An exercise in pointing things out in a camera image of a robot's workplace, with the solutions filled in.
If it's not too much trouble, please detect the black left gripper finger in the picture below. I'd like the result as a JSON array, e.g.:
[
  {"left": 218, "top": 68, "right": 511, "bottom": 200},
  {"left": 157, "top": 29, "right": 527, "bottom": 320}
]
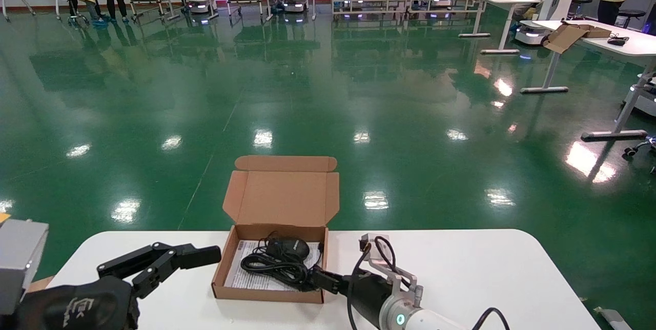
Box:
[{"left": 97, "top": 242, "right": 222, "bottom": 300}]

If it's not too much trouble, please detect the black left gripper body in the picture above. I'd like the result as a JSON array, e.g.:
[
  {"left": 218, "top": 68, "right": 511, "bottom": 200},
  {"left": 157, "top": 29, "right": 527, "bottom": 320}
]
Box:
[{"left": 13, "top": 276, "right": 140, "bottom": 330}]

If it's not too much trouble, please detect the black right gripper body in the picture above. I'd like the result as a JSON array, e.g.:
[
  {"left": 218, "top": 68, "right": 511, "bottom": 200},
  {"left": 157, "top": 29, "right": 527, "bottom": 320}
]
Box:
[{"left": 348, "top": 271, "right": 398, "bottom": 328}]

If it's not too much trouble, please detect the brown cardboard storage box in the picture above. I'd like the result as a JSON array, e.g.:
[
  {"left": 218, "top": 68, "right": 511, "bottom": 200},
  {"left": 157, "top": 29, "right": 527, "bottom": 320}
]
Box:
[{"left": 212, "top": 155, "right": 340, "bottom": 304}]

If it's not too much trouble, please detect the wooden board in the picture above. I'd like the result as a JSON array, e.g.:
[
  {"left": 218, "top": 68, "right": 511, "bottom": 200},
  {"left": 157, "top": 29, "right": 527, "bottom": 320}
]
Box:
[{"left": 26, "top": 275, "right": 55, "bottom": 294}]

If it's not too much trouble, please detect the white printed paper manual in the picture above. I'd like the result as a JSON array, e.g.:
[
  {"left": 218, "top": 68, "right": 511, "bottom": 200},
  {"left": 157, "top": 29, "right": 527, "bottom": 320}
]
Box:
[{"left": 224, "top": 240, "right": 322, "bottom": 292}]

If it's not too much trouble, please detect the light grey flat strip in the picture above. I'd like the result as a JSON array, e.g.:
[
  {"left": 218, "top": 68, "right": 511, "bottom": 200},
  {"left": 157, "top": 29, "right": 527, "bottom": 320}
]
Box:
[{"left": 593, "top": 305, "right": 633, "bottom": 330}]

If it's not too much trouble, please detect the wheeled metal stool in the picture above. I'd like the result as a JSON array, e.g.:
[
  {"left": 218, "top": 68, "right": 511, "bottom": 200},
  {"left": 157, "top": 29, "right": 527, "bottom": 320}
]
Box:
[{"left": 55, "top": 0, "right": 92, "bottom": 28}]

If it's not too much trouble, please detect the chair base with casters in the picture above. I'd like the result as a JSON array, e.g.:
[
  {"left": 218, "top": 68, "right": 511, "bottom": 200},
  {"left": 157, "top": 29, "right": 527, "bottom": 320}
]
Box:
[{"left": 622, "top": 135, "right": 656, "bottom": 175}]

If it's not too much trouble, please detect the round black stool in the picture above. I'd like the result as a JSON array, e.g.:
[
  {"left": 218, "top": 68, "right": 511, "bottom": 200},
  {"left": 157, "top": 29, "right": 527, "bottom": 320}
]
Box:
[
  {"left": 616, "top": 9, "right": 647, "bottom": 31},
  {"left": 568, "top": 0, "right": 594, "bottom": 19}
]

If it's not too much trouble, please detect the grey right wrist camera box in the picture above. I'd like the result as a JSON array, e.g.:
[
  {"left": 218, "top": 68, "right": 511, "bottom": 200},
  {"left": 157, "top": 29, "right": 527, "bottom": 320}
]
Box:
[{"left": 359, "top": 234, "right": 425, "bottom": 306}]

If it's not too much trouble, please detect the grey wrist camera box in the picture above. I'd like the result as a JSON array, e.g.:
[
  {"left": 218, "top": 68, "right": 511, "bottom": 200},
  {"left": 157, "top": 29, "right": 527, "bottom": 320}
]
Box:
[
  {"left": 0, "top": 219, "right": 50, "bottom": 316},
  {"left": 359, "top": 234, "right": 425, "bottom": 306}
]

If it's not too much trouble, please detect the black wired computer mouse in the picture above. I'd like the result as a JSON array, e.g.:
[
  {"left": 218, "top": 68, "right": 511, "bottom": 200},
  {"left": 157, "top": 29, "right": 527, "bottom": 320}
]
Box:
[{"left": 241, "top": 232, "right": 324, "bottom": 292}]

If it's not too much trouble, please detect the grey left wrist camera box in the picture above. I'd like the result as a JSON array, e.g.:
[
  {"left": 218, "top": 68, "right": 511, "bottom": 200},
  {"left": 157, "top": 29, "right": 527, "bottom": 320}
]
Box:
[{"left": 0, "top": 219, "right": 50, "bottom": 316}]

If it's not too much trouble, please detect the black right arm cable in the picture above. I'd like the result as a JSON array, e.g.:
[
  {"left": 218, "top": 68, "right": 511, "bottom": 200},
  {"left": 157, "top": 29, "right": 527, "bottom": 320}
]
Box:
[{"left": 346, "top": 236, "right": 510, "bottom": 330}]

